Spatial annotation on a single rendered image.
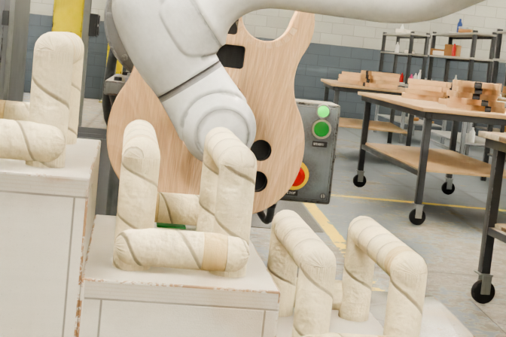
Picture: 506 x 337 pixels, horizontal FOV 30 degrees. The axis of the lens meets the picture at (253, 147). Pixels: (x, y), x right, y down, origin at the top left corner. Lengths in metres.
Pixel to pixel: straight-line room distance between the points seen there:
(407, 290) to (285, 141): 0.87
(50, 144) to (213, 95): 0.53
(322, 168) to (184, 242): 1.10
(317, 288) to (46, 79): 0.29
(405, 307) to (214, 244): 0.18
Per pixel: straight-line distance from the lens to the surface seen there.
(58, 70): 0.78
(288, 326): 0.97
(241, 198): 0.79
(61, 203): 0.75
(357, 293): 1.00
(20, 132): 0.77
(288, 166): 1.68
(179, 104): 1.29
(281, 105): 1.67
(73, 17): 9.06
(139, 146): 0.78
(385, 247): 0.88
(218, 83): 1.29
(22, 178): 0.75
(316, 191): 1.87
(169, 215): 0.97
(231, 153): 0.79
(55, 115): 0.78
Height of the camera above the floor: 1.22
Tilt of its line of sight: 6 degrees down
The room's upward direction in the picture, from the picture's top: 6 degrees clockwise
